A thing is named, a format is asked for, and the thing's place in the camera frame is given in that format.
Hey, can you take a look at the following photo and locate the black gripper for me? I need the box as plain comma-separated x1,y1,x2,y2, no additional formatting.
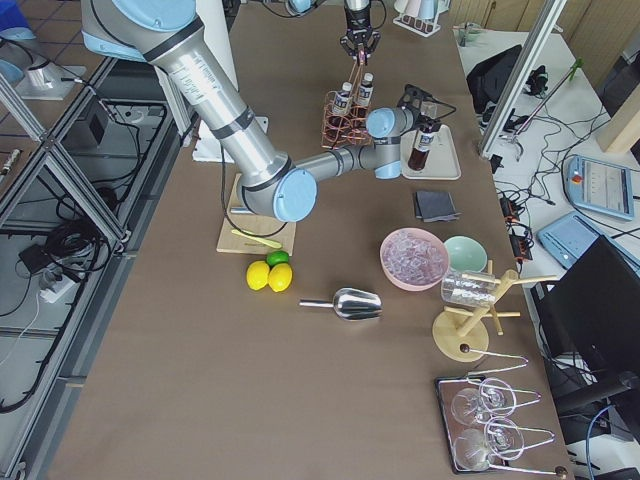
339,28,380,58
397,84,441,131

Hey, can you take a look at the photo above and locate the tea bottle white cap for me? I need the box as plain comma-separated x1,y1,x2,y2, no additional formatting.
354,72,374,107

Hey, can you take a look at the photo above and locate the copper wire bottle basket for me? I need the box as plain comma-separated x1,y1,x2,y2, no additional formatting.
321,61,373,149

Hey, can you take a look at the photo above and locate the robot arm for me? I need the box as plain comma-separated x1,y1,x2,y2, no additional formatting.
81,1,431,222
260,0,381,66

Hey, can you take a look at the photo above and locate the cream rabbit tray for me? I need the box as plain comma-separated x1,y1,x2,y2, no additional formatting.
401,124,461,180

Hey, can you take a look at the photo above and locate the grey folded cloth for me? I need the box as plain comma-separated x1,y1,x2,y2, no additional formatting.
414,190,460,223

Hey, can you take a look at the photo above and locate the pink bowl with ice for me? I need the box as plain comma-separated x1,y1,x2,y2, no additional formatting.
379,228,450,292

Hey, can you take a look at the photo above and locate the green bowl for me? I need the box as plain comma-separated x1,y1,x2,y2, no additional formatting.
444,236,488,272

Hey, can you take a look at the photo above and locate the clear tumbler glass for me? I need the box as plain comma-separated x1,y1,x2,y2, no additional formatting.
441,270,499,307

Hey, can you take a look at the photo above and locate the blue teach pendant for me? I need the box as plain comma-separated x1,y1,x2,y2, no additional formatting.
537,212,609,270
565,156,635,221

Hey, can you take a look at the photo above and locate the yellow knife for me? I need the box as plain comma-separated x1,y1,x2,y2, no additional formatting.
231,229,282,250

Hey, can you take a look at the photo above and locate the metal ice scoop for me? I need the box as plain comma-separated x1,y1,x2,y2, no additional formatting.
298,287,382,321

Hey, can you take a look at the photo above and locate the green lime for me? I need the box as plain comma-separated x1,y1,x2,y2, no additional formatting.
265,250,290,267

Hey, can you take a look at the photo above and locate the wooden cutting board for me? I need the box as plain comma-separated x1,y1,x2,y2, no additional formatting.
216,173,297,255

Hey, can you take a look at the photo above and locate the yellow lemon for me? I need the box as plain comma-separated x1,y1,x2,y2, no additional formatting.
268,263,293,293
245,260,270,291

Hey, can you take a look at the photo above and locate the wooden glass tree stand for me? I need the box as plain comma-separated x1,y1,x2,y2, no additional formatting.
432,270,558,362

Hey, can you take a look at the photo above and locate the black monitor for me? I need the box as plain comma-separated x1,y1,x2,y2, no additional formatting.
539,237,639,374

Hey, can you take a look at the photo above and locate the upside down wine glass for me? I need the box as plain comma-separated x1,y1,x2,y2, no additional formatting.
453,417,524,472
451,378,516,426

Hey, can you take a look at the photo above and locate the black glass rack tray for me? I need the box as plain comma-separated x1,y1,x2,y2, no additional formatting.
435,376,514,475

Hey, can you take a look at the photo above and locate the white power strip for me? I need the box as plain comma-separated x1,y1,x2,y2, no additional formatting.
39,270,85,303

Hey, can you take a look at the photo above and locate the white wire cup rack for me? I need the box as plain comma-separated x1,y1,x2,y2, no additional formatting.
393,0,441,37

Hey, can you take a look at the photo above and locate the aluminium frame post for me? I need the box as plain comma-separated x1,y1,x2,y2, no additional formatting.
478,0,566,160

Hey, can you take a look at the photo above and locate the aluminium frame rail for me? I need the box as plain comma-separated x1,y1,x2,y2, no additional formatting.
1,59,194,479

